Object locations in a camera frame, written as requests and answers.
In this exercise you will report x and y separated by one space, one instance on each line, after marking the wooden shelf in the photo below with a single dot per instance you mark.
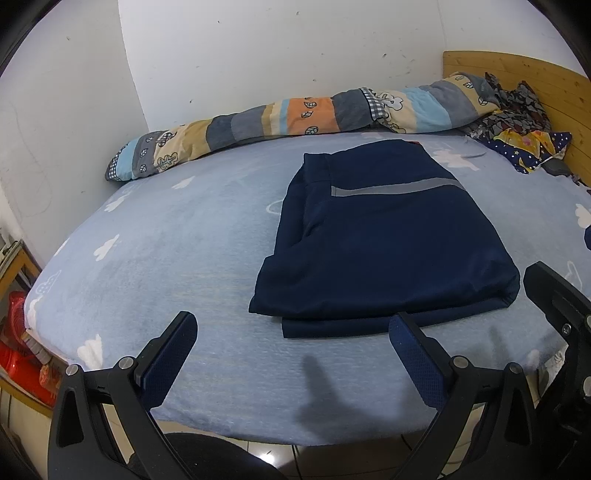
16 258

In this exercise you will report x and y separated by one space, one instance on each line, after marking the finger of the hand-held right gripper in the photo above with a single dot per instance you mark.
558 300

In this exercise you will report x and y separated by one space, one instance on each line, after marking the wooden headboard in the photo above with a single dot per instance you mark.
545 78

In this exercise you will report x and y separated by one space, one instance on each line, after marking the blue yellow starry cloth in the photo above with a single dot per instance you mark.
549 143

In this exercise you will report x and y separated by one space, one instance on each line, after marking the red plastic basket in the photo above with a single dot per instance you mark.
18 350

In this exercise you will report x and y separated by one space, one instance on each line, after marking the patchwork patterned quilt roll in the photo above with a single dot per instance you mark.
300 115

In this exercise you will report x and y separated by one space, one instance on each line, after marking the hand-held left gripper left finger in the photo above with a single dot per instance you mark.
168 364

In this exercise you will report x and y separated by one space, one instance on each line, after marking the light blue cloud bed sheet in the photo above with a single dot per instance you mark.
184 254

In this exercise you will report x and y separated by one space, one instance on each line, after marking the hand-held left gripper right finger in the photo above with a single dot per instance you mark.
418 364

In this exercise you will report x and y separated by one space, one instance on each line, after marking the navy blue work jacket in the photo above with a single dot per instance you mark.
392 240

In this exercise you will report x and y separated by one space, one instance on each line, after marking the dark geometric patterned cloth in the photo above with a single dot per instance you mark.
521 110

